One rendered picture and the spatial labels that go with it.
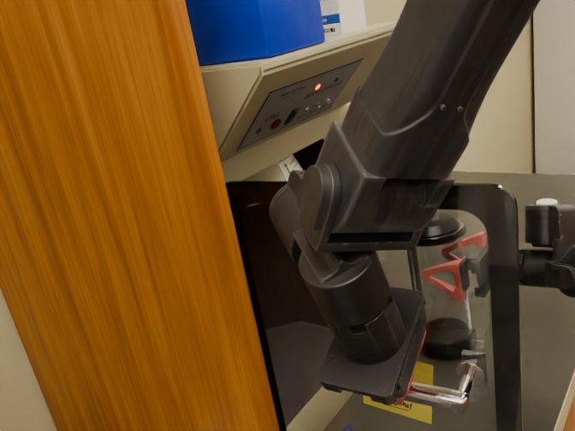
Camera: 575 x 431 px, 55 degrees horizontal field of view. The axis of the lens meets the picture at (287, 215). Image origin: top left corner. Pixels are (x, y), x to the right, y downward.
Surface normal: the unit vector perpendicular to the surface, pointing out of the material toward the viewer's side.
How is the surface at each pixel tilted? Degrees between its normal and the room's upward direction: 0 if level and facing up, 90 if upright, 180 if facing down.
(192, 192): 90
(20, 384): 90
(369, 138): 74
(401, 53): 67
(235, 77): 90
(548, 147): 90
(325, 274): 24
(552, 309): 0
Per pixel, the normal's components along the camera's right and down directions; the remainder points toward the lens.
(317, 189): -0.92, 0.00
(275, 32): 0.80, 0.08
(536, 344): -0.17, -0.92
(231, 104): -0.58, 0.38
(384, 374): -0.35, -0.69
